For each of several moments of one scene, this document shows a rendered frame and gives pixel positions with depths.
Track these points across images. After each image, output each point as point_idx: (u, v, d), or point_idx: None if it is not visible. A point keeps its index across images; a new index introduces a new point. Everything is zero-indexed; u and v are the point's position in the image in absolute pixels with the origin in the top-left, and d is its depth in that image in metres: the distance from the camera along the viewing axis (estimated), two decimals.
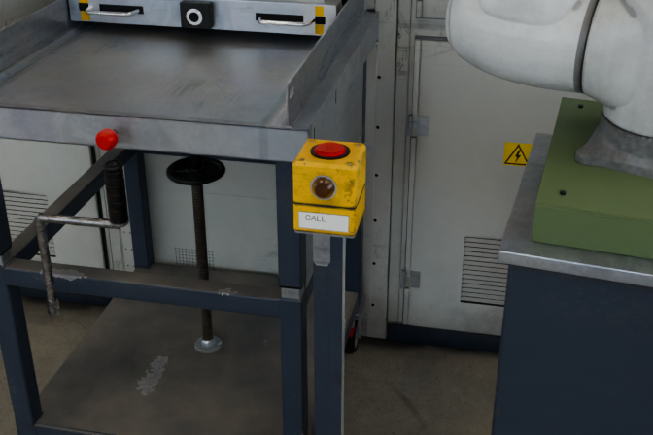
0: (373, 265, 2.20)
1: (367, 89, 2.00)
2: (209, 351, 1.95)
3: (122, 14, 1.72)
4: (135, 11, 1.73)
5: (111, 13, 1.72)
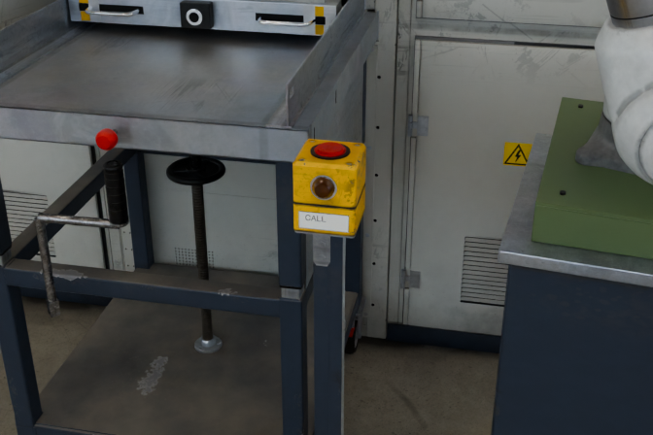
0: (373, 265, 2.20)
1: (367, 89, 2.00)
2: (209, 351, 1.95)
3: (122, 14, 1.72)
4: (135, 11, 1.73)
5: (111, 13, 1.72)
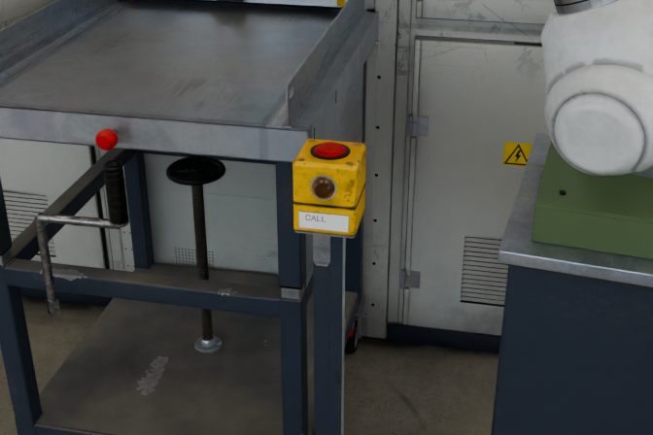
0: (373, 265, 2.20)
1: (367, 89, 2.00)
2: (209, 351, 1.95)
3: None
4: None
5: None
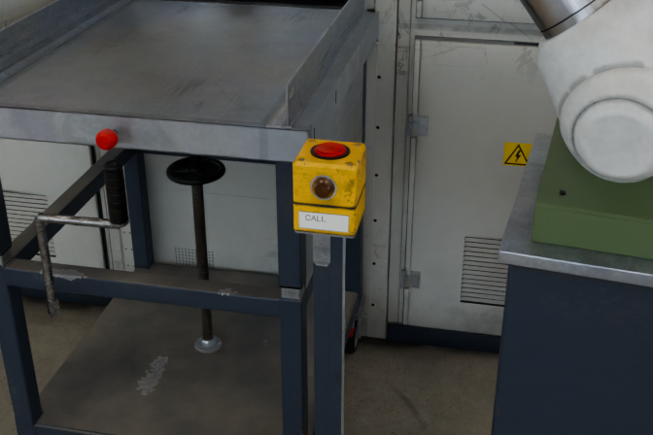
0: (373, 265, 2.20)
1: (367, 89, 2.00)
2: (209, 351, 1.95)
3: None
4: None
5: None
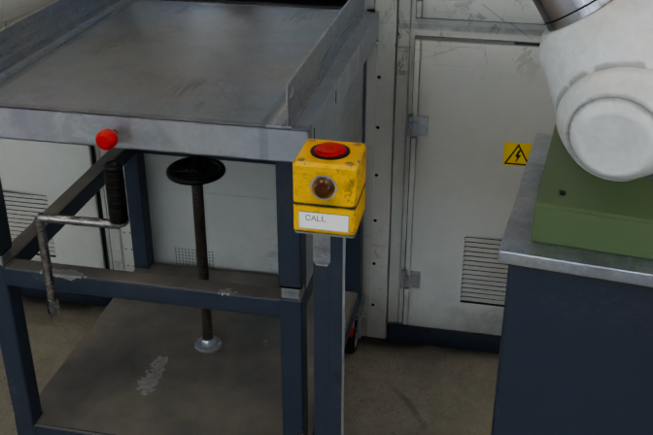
0: (373, 265, 2.20)
1: (367, 89, 2.00)
2: (209, 351, 1.95)
3: None
4: None
5: None
